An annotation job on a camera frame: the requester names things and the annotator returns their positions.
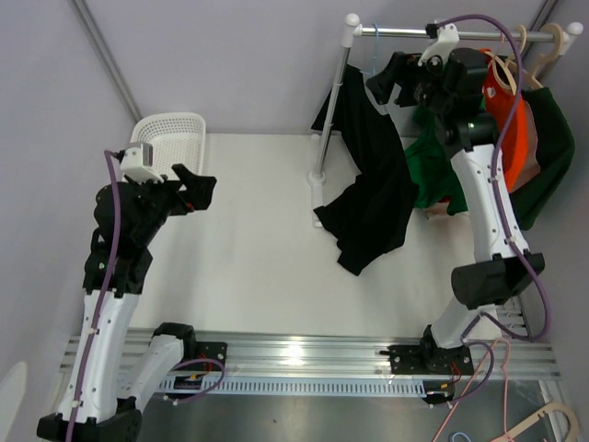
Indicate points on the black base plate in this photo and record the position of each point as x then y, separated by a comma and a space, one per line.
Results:
413, 359
216, 351

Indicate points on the white perforated basket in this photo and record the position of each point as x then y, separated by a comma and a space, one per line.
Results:
176, 138

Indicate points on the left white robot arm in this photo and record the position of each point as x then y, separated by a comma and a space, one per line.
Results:
95, 407

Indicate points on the wooden hanger on floor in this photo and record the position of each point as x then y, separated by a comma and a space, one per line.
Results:
572, 433

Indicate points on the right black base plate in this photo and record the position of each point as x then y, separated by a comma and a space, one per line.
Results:
413, 359

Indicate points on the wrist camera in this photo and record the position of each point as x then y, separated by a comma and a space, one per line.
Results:
444, 40
137, 163

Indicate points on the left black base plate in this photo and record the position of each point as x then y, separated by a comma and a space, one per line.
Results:
216, 351

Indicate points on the blue wire hanger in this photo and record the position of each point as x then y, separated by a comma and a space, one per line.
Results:
382, 109

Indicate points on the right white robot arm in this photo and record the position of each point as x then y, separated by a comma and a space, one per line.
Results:
504, 265

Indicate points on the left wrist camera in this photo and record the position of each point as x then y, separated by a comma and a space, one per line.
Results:
137, 163

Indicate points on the pink wire hanger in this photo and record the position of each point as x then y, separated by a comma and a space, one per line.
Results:
502, 46

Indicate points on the blue hanger on floor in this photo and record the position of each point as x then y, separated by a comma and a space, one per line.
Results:
459, 437

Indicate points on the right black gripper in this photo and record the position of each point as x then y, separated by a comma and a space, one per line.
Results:
381, 86

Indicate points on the orange t shirt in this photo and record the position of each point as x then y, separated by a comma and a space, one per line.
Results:
519, 146

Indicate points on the dark green t shirt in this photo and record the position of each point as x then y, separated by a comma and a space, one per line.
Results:
555, 151

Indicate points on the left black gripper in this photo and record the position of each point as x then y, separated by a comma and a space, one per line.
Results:
199, 189

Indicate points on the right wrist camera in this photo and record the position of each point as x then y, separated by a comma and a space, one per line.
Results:
444, 40

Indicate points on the aluminium mounting rail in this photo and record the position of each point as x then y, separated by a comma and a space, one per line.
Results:
291, 356

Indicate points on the black t shirt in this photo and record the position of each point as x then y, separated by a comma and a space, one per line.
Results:
371, 216

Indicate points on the white slotted cable duct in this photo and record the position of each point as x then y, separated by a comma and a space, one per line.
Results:
333, 387

